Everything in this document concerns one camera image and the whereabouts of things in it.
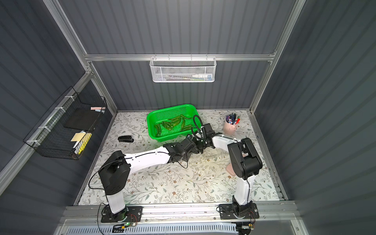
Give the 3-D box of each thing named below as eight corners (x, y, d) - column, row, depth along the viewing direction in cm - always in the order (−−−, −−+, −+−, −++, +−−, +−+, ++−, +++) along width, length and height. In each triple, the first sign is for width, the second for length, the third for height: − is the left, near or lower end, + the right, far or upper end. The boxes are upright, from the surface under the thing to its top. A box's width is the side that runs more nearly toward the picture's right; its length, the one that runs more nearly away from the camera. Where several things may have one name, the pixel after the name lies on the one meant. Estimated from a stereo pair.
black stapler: (118, 142, 104) (116, 140, 102) (119, 137, 107) (118, 135, 105) (133, 142, 104) (132, 140, 102) (134, 137, 107) (134, 135, 105)
